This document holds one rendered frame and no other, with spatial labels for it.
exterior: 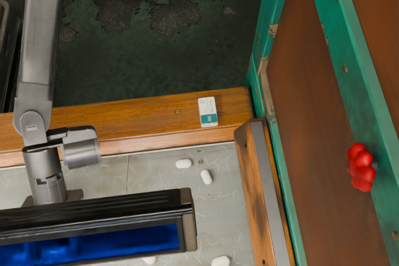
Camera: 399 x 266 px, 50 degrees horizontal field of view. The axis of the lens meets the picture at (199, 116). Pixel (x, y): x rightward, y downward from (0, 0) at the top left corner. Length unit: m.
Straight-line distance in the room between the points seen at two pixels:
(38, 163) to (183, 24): 1.33
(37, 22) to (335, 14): 0.47
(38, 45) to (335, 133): 0.48
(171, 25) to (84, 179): 1.19
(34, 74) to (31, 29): 0.07
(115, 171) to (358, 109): 0.60
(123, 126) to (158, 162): 0.11
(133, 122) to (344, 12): 0.58
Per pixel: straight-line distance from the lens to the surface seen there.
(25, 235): 0.54
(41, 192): 0.79
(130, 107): 0.94
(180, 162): 0.89
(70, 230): 0.52
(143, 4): 2.07
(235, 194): 0.89
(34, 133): 0.75
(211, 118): 0.90
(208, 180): 0.88
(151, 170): 0.91
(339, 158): 0.53
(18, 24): 1.81
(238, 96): 0.94
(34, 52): 0.75
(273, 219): 0.77
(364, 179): 0.39
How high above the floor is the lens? 1.61
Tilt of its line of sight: 66 degrees down
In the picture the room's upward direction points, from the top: straight up
